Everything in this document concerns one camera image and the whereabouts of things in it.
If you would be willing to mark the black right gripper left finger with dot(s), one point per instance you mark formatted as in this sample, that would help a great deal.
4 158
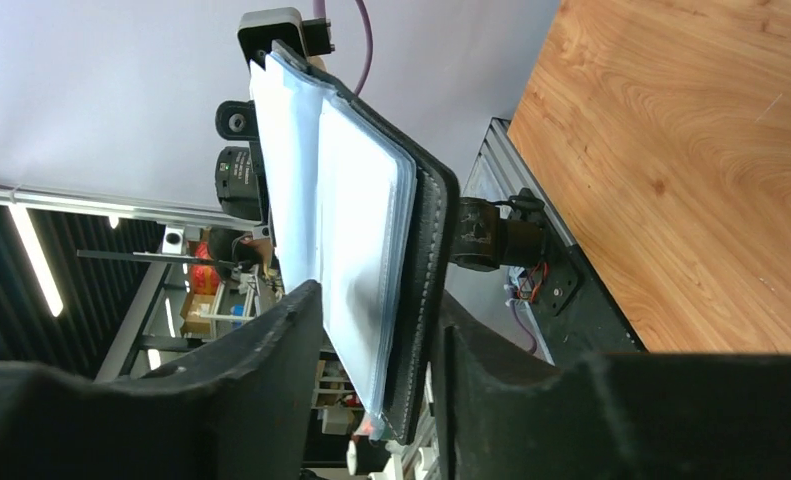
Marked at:
235 408

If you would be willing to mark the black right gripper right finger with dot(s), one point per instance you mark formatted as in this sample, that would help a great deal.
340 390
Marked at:
504 414

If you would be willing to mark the black card holder with sleeves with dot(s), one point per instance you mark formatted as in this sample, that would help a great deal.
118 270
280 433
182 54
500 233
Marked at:
363 210

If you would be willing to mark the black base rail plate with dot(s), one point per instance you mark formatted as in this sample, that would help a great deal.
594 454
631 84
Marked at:
570 309

